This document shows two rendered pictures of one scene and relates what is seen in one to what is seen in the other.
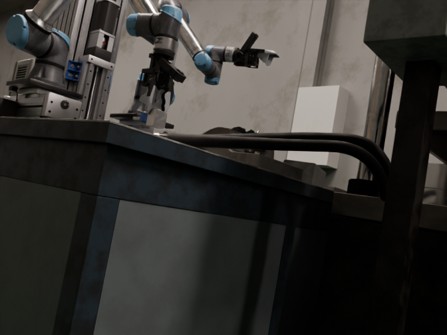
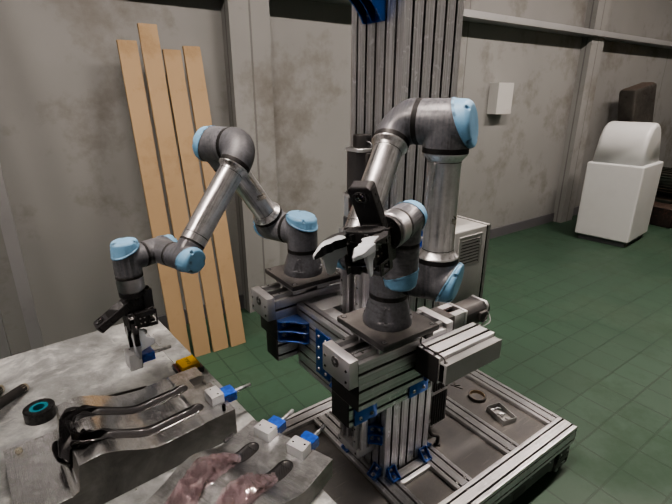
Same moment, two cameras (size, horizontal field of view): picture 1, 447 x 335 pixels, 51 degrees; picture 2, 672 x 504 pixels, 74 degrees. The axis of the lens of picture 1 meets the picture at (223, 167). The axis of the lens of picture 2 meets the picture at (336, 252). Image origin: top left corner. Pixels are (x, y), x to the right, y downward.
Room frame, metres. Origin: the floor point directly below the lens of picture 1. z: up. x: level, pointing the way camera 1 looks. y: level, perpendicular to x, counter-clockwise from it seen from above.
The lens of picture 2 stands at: (2.32, -0.81, 1.69)
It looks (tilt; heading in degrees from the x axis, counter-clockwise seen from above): 19 degrees down; 101
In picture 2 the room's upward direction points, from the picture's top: straight up
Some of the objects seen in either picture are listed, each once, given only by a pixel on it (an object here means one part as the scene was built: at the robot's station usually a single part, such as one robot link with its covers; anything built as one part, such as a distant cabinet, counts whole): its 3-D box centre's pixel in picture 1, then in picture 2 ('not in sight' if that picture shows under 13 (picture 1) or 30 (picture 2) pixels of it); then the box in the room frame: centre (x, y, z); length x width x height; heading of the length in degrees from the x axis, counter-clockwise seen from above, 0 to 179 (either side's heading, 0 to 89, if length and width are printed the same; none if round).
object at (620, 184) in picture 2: not in sight; (621, 181); (4.72, 5.10, 0.70); 0.78 x 0.64 x 1.40; 48
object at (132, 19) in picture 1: (146, 26); (161, 250); (1.57, 0.34, 1.25); 0.11 x 0.11 x 0.08; 65
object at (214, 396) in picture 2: not in sight; (230, 392); (1.83, 0.19, 0.89); 0.13 x 0.05 x 0.05; 50
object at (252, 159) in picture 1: (221, 154); (124, 431); (1.61, 0.01, 0.87); 0.50 x 0.26 x 0.14; 51
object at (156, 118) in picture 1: (146, 118); (149, 353); (1.52, 0.27, 0.93); 0.13 x 0.05 x 0.05; 51
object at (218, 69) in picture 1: (212, 72); (394, 262); (2.28, 0.14, 1.34); 0.11 x 0.08 x 0.11; 162
